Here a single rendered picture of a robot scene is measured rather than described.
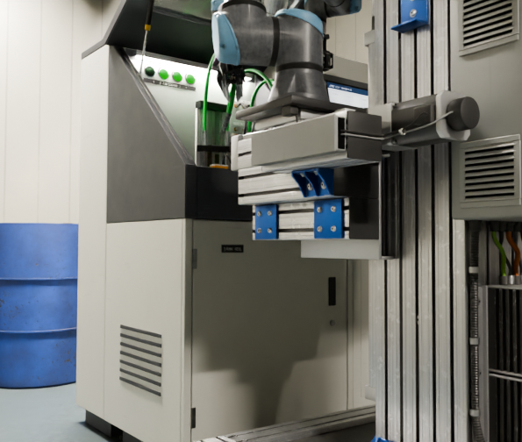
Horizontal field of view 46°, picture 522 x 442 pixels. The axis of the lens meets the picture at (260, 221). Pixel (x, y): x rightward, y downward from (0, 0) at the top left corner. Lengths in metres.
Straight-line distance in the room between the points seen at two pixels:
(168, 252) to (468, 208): 1.00
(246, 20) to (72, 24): 2.99
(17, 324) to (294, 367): 1.64
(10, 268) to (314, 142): 2.37
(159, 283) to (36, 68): 2.51
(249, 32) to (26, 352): 2.26
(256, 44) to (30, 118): 2.83
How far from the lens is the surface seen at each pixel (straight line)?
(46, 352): 3.33
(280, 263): 2.06
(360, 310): 2.33
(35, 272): 3.29
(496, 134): 1.24
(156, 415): 2.07
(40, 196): 4.13
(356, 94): 2.83
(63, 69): 4.31
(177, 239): 1.89
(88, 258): 2.53
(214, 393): 1.96
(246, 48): 1.49
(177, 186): 1.90
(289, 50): 1.51
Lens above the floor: 0.71
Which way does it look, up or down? 2 degrees up
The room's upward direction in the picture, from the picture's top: straight up
